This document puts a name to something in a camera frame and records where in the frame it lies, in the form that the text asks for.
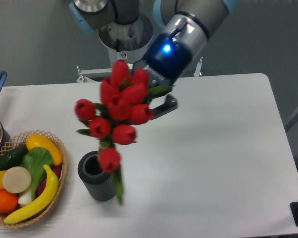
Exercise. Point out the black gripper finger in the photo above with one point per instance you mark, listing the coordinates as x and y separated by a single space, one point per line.
170 103

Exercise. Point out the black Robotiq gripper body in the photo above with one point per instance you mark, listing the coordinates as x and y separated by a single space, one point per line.
167 57

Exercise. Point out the red tulip bouquet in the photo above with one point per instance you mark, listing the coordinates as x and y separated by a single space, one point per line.
113 120

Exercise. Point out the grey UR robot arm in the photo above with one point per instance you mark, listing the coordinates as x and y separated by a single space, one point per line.
210 12

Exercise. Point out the grey ribbed vase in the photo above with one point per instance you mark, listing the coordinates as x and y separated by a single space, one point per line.
99 183

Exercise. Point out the dark red radish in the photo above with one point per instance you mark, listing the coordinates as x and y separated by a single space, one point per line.
57 170

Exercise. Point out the yellow banana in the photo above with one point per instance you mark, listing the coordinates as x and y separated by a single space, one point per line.
40 203

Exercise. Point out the green bok choy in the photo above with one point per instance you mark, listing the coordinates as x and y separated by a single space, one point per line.
34 161

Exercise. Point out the woven wicker basket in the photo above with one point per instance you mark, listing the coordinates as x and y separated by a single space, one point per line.
20 140

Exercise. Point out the green cucumber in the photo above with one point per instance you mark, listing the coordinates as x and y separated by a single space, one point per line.
13 157

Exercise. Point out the beige round disc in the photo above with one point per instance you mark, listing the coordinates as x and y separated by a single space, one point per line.
16 179

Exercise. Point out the orange fruit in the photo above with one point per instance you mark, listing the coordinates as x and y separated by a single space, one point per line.
8 202

